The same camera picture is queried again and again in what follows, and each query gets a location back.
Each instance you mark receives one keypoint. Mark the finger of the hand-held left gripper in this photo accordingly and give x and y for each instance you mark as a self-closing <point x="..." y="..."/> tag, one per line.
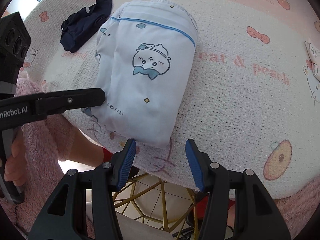
<point x="75" y="100"/>

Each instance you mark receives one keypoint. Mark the white stool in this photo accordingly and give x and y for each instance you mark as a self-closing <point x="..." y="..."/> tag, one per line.
<point x="140" y="230"/>

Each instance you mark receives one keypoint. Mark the light blue printed shorts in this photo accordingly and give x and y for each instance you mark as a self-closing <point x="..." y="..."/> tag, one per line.
<point x="150" y="80"/>

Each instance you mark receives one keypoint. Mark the pink printed folded garment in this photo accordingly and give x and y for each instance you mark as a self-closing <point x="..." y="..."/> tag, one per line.
<point x="313" y="52"/>

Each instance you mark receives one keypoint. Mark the person's left forearm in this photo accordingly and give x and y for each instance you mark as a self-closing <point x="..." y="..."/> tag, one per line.
<point x="7" y="211"/>

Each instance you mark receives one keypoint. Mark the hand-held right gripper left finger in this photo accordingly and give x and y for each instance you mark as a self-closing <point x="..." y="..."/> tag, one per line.
<point x="126" y="167"/>

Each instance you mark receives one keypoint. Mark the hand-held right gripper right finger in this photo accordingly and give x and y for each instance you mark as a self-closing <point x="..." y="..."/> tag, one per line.
<point x="195" y="167"/>

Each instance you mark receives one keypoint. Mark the pink cat printed blanket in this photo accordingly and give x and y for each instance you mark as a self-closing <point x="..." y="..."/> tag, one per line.
<point x="237" y="117"/>

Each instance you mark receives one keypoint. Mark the person's pink fluffy robe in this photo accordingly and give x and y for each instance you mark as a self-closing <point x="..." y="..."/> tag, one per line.
<point x="42" y="142"/>

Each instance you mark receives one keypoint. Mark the navy blue garment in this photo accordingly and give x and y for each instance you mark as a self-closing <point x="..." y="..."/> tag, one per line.
<point x="82" y="27"/>

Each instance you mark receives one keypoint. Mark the person's left hand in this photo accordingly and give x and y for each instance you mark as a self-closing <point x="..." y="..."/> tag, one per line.
<point x="16" y="160"/>

